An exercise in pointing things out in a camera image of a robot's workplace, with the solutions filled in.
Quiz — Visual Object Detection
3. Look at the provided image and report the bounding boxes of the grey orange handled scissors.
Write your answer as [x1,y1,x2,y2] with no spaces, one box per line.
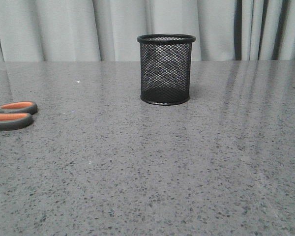
[0,101,38,131]

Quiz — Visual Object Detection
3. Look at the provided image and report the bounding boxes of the black mesh pen bucket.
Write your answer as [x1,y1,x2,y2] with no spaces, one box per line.
[137,34,196,105]

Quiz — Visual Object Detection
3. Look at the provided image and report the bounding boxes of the grey pleated curtain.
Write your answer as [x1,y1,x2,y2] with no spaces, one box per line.
[0,0,295,61]

